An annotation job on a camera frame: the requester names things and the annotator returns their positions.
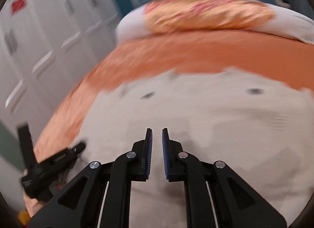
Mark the orange floral satin pillow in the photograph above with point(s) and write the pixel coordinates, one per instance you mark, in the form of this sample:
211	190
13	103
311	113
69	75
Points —
208	14

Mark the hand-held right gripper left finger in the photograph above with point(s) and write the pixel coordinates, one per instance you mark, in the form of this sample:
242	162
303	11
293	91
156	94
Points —
148	155

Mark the orange plush blanket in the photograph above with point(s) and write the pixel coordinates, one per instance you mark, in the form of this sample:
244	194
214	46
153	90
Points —
196	53

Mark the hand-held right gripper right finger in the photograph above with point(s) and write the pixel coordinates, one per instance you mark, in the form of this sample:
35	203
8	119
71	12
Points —
165	155

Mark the white wardrobe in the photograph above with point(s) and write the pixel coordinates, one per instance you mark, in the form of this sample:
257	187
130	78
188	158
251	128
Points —
49	34

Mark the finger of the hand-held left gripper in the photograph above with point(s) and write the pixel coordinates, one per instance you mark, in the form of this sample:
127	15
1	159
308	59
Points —
79	147

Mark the person's yellow clothing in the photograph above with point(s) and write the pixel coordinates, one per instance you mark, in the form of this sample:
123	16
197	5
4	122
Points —
23	218

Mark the white knit sweater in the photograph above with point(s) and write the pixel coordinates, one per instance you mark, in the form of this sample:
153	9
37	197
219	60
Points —
220	124

